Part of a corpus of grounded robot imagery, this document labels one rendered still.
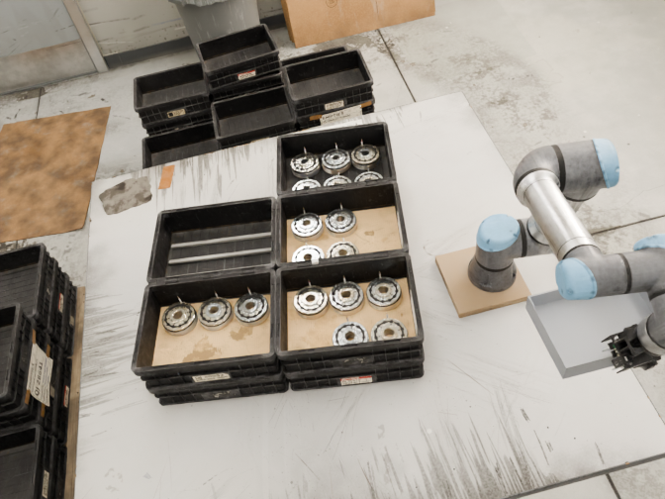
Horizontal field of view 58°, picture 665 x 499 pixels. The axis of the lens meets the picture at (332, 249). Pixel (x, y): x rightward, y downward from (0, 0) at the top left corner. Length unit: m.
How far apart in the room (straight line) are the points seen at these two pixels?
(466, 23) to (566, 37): 0.66
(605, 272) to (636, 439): 0.77
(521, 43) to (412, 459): 3.12
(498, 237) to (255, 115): 1.80
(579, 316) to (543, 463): 0.42
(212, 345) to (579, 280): 1.09
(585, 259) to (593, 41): 3.26
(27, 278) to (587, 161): 2.33
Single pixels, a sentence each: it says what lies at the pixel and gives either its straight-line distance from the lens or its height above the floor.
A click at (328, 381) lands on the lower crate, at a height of 0.73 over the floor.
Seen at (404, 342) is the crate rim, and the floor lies 0.93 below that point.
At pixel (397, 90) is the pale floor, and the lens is 3.89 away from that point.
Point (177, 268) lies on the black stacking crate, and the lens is 2.04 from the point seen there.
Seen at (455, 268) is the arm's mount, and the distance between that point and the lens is 2.00.
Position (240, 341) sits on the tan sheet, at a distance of 1.81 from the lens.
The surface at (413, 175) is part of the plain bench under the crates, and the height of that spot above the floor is 0.70.
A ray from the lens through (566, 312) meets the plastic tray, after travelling 1.55.
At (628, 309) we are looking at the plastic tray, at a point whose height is 1.05.
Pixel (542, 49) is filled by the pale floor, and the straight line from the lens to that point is 4.23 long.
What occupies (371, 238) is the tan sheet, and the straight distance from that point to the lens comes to 1.96.
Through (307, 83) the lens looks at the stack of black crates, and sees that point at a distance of 3.21.
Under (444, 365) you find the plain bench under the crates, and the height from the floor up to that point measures 0.70.
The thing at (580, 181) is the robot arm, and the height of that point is 1.30.
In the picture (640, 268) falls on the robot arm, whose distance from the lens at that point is 1.18.
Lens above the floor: 2.33
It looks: 51 degrees down
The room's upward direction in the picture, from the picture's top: 12 degrees counter-clockwise
